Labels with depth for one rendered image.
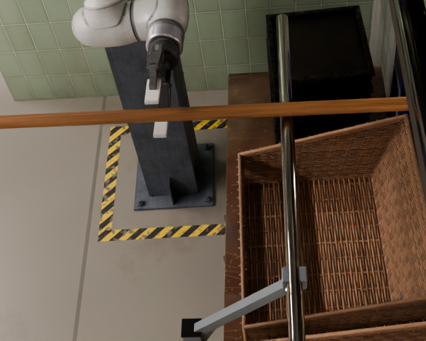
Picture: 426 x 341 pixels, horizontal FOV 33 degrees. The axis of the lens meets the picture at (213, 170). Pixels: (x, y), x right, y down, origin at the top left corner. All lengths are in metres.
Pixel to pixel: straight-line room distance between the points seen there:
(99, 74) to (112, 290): 1.01
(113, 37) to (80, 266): 1.24
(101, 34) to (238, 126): 0.70
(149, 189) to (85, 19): 1.21
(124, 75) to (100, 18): 0.64
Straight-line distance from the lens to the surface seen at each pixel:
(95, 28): 1.83
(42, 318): 2.79
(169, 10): 1.78
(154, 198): 2.94
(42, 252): 2.94
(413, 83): 1.31
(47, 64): 3.29
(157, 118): 1.60
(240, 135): 2.34
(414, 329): 1.72
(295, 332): 1.31
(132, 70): 2.41
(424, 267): 1.84
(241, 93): 2.46
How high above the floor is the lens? 2.37
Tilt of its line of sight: 52 degrees down
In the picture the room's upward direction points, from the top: 10 degrees counter-clockwise
